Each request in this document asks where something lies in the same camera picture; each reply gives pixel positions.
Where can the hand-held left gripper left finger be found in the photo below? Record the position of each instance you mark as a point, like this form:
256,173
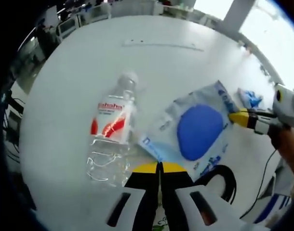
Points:
142,192

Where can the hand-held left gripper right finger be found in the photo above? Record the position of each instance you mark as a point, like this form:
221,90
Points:
180,197

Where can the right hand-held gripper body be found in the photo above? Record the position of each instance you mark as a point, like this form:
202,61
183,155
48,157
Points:
289,108

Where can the blue plastic packet item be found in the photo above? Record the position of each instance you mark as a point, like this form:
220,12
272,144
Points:
251,98

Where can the blue-lid wet wipes pack item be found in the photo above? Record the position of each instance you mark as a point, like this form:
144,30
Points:
197,130

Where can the clear water bottle item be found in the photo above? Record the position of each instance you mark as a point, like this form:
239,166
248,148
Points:
110,113

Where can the wide bright window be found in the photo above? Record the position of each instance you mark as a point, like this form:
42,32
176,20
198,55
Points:
270,24

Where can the narrow bright window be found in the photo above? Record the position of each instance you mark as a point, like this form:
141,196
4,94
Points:
212,8

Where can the white office chair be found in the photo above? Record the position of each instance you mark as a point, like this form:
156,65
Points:
67,27

